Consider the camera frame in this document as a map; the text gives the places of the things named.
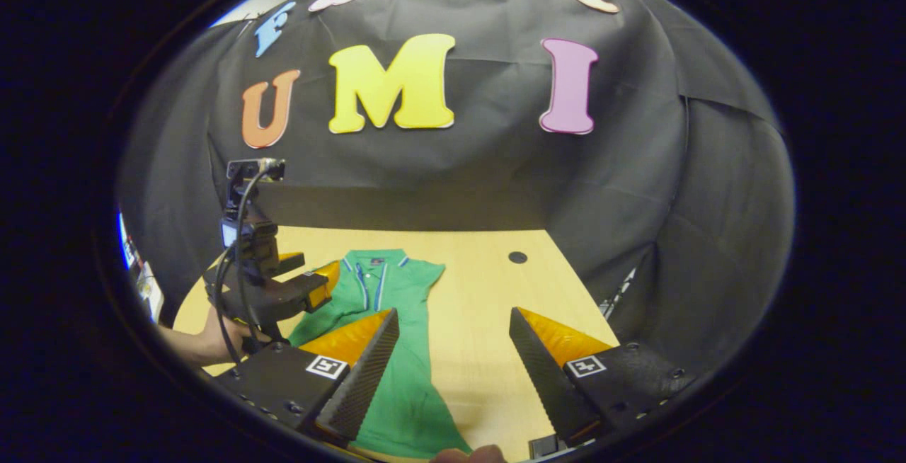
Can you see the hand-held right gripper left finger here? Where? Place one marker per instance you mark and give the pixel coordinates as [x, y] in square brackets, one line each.
[364, 378]

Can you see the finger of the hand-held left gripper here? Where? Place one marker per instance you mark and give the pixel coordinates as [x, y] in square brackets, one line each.
[290, 262]
[322, 286]

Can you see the white paper sheet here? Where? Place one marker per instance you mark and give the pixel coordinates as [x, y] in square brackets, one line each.
[150, 292]

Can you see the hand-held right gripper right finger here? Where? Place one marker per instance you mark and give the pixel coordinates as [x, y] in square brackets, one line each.
[541, 378]

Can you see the green T-shirt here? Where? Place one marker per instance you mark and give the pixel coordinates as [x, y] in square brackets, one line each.
[403, 406]

